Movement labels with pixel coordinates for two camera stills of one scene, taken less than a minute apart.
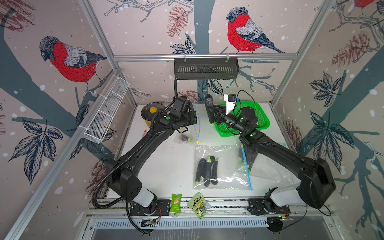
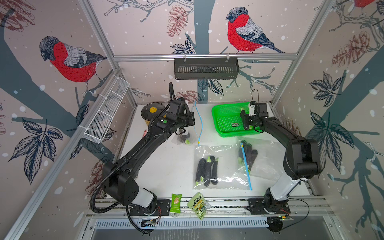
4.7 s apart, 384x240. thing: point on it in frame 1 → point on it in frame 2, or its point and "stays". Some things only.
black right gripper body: (231, 121) → (251, 120)
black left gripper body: (188, 119) stays
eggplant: (209, 101) → (183, 138)
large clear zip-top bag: (221, 167) stays
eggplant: (203, 171) stays
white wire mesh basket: (98, 127) stays
